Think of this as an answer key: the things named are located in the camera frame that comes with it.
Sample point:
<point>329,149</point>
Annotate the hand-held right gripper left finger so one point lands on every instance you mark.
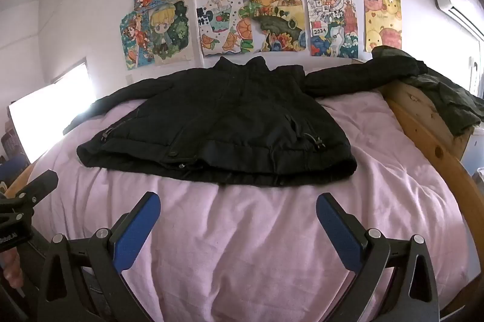
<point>136,229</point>

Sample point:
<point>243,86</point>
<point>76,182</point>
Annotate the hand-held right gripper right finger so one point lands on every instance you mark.
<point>338,231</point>

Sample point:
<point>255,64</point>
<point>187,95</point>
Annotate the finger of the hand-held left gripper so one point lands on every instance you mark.
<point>37,188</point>

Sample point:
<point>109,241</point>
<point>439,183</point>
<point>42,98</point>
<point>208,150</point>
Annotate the black padded jacket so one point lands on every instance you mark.
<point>227,118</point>

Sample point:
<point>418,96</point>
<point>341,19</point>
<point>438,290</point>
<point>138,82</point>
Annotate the person's left hand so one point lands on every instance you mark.
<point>12,271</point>

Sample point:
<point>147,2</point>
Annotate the bright window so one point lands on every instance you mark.
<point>53,114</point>

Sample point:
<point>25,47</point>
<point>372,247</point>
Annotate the bed with pink sheet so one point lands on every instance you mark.
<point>416,110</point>

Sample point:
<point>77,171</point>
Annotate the dark green garment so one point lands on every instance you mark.
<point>450,99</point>

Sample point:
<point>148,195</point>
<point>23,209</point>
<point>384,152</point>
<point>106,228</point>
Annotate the white air conditioner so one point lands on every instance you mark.
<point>450,0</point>

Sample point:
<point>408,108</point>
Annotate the white wall socket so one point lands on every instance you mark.
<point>472,63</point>

